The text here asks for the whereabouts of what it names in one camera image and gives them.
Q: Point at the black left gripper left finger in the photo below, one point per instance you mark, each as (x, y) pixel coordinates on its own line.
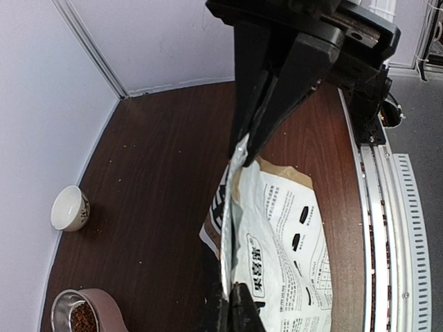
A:
(214, 315)

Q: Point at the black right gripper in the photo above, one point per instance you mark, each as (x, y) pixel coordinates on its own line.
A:
(284, 49)

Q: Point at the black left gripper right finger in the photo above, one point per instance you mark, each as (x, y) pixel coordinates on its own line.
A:
(244, 312)

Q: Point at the pet food bag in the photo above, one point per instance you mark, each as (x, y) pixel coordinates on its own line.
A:
(264, 229)

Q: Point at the pink double pet feeder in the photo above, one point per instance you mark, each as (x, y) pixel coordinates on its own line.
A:
(110, 318)

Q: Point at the brown kibble pellets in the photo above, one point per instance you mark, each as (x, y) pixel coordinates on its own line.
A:
(83, 319)

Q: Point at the rear steel feeder bowl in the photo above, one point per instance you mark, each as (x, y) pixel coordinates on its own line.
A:
(72, 310)

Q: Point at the white floral ceramic bowl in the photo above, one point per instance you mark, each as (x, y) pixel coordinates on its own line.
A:
(71, 210)

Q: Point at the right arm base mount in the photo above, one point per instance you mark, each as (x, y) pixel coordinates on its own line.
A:
(373, 108)

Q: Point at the front aluminium rail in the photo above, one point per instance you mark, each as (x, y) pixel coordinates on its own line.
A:
(397, 268)

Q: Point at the right aluminium frame post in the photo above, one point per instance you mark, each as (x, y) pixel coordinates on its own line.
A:
(82, 34)

